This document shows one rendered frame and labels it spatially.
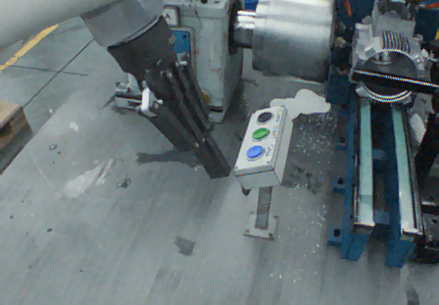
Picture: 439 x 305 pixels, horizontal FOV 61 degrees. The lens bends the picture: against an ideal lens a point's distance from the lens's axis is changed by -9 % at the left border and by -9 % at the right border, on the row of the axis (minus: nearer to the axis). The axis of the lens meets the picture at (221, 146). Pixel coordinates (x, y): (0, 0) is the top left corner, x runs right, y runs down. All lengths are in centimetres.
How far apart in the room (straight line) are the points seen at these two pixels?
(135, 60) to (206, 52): 62
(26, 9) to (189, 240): 74
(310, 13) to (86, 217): 73
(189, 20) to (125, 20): 61
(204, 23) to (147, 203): 46
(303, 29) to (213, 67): 26
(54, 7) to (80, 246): 76
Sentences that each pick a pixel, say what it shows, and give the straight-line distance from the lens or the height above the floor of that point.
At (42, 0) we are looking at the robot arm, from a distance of 24.
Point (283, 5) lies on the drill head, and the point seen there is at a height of 115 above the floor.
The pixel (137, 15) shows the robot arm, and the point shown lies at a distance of 45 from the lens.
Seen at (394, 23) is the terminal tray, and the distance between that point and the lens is 111.
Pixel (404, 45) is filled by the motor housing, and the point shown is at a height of 111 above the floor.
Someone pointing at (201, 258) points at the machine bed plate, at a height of 80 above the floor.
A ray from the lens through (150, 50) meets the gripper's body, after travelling 46.
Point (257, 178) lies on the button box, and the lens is 70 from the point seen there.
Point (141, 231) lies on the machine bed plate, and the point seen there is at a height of 80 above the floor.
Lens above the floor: 155
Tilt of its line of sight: 42 degrees down
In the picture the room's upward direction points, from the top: straight up
